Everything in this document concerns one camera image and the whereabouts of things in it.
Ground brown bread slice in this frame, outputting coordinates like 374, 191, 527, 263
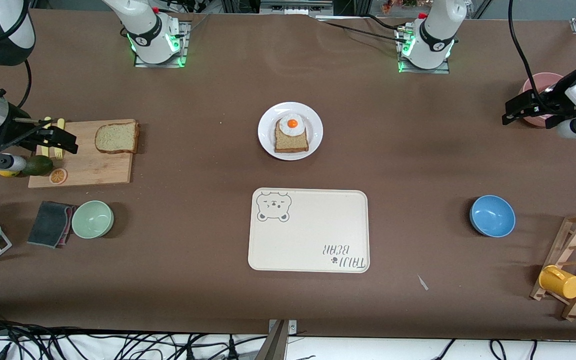
274, 122, 310, 154
94, 121, 141, 155

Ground white round plate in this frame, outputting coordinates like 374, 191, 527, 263
258, 102, 324, 161

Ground yellow plastic fork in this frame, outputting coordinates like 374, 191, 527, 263
54, 117, 66, 161

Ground pink bowl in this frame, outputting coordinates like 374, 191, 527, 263
519, 72, 567, 127

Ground dark green avocado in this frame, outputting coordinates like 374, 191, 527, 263
21, 155, 54, 177

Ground wooden cutting board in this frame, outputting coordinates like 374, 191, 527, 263
28, 119, 138, 189

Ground dark grey folded cloth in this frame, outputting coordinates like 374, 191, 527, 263
27, 201, 77, 249

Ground pale green bowl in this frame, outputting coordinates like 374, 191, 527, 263
71, 200, 115, 240

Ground blue bowl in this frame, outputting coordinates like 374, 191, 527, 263
469, 195, 517, 238

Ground yellow mug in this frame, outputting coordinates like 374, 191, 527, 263
538, 265, 576, 300

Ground fried egg toy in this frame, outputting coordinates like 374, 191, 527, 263
279, 114, 306, 138

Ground cream bear print tray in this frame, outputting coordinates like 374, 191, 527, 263
248, 188, 371, 274

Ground grey metal equipment box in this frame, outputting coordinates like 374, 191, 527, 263
260, 0, 335, 19

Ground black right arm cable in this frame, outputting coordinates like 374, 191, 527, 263
17, 59, 34, 110

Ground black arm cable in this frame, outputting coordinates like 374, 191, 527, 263
507, 0, 545, 99
17, 59, 34, 110

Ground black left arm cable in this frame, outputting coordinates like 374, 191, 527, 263
507, 0, 545, 99

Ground black cable on table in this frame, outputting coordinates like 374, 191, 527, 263
315, 17, 410, 44

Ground tangled black floor cables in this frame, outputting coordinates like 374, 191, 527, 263
0, 310, 269, 360

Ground grey metal post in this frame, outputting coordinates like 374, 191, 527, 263
253, 320, 289, 360

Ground small metal edge bracket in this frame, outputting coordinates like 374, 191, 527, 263
268, 319, 298, 334

